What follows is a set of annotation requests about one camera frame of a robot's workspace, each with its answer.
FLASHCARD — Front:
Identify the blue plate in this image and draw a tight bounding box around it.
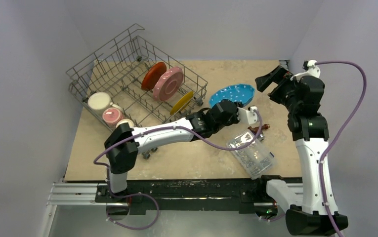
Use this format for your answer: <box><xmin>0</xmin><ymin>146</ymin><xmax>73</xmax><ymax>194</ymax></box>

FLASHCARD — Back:
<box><xmin>209</xmin><ymin>83</ymin><xmax>255</xmax><ymax>108</ymax></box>

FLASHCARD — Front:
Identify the yellow black saucer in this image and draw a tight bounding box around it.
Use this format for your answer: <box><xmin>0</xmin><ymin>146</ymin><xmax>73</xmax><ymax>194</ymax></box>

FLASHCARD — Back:
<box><xmin>169</xmin><ymin>91</ymin><xmax>194</xmax><ymax>115</ymax></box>

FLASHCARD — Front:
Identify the pink dotted plate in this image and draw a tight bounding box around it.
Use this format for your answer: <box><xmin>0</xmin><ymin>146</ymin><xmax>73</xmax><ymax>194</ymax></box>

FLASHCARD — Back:
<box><xmin>153</xmin><ymin>67</ymin><xmax>184</xmax><ymax>101</ymax></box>

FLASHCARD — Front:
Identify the red plate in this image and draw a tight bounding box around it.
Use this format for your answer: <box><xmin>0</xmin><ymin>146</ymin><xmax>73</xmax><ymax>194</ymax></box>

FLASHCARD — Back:
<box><xmin>141</xmin><ymin>62</ymin><xmax>167</xmax><ymax>91</ymax></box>

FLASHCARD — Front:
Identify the pink mug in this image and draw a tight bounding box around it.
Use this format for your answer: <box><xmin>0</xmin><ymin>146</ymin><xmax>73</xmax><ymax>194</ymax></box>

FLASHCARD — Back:
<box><xmin>102</xmin><ymin>107</ymin><xmax>125</xmax><ymax>128</ymax></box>

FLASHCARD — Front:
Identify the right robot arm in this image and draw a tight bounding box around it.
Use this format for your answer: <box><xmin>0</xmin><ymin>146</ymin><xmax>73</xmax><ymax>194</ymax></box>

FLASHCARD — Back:
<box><xmin>255</xmin><ymin>66</ymin><xmax>348</xmax><ymax>236</ymax></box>

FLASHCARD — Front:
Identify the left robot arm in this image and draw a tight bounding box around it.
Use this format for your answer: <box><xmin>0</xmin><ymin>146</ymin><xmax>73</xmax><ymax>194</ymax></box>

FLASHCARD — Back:
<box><xmin>104</xmin><ymin>99</ymin><xmax>243</xmax><ymax>202</ymax></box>

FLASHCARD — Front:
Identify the brown copper tool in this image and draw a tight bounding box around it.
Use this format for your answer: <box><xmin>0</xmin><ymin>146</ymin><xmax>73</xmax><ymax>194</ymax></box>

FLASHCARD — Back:
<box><xmin>248</xmin><ymin>123</ymin><xmax>270</xmax><ymax>133</ymax></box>

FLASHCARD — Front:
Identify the clear plastic screw box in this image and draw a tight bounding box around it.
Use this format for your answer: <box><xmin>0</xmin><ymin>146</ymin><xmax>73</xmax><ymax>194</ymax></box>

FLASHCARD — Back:
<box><xmin>227</xmin><ymin>130</ymin><xmax>276</xmax><ymax>180</ymax></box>

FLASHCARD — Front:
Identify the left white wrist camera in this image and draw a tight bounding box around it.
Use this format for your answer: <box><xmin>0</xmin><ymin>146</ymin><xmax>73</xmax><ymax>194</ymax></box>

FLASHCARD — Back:
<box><xmin>237</xmin><ymin>106</ymin><xmax>259</xmax><ymax>125</ymax></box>

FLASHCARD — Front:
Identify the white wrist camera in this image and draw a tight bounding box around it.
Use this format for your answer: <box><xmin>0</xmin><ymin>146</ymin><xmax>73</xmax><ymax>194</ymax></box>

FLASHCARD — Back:
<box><xmin>237</xmin><ymin>106</ymin><xmax>259</xmax><ymax>125</ymax></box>
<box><xmin>290</xmin><ymin>60</ymin><xmax>321</xmax><ymax>82</ymax></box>

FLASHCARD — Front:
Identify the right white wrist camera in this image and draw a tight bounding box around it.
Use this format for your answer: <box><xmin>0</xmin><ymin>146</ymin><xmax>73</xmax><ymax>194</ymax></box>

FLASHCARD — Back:
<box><xmin>290</xmin><ymin>60</ymin><xmax>321</xmax><ymax>82</ymax></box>

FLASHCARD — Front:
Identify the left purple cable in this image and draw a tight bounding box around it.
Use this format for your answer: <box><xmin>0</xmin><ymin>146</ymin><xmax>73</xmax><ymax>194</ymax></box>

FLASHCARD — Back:
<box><xmin>93</xmin><ymin>109</ymin><xmax>263</xmax><ymax>200</ymax></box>

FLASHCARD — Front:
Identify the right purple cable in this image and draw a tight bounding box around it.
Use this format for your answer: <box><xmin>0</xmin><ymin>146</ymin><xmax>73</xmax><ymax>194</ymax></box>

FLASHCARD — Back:
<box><xmin>314</xmin><ymin>60</ymin><xmax>368</xmax><ymax>237</ymax></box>

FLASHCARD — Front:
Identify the black base frame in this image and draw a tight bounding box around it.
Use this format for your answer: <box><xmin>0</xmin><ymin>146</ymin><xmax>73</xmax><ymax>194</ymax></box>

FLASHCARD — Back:
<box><xmin>95</xmin><ymin>178</ymin><xmax>278</xmax><ymax>217</ymax></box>

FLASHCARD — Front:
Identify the grey wire dish rack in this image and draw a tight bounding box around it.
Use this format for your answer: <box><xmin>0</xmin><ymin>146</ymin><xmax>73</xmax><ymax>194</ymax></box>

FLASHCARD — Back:
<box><xmin>66</xmin><ymin>23</ymin><xmax>208</xmax><ymax>131</ymax></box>

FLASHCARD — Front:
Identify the purple loop cable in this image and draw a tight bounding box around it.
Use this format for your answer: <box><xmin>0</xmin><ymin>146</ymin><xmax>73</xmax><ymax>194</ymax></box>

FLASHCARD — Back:
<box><xmin>105</xmin><ymin>193</ymin><xmax>161</xmax><ymax>231</ymax></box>

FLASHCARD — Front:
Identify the aluminium rail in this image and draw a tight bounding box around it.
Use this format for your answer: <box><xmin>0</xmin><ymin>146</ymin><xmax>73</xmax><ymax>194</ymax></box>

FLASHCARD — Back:
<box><xmin>47</xmin><ymin>183</ymin><xmax>97</xmax><ymax>205</ymax></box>

